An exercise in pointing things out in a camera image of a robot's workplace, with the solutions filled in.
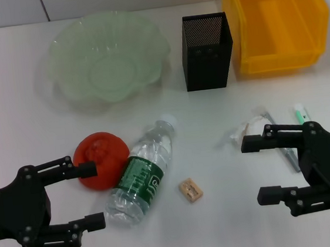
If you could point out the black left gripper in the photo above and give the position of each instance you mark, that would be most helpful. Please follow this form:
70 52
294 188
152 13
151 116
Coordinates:
17 209

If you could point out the grey pen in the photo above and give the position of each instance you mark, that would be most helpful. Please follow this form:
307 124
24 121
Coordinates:
291 157

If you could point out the white paper ball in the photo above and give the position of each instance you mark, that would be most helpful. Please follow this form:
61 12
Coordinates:
251 127

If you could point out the green utility knife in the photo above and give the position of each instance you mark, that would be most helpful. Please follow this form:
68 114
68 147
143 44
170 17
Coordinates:
301 113

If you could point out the red-orange fruit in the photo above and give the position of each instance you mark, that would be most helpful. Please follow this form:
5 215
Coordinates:
102 147

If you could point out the green label water bottle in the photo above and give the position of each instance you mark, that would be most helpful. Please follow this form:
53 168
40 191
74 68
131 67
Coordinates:
140 173

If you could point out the black mesh pen holder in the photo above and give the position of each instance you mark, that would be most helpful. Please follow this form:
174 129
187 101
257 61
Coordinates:
206 66

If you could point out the green glass fruit plate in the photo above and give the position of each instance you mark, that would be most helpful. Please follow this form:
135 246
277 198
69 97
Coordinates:
102 62

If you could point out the yellow plastic bin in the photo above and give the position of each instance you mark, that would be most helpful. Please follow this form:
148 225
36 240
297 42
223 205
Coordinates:
279 58

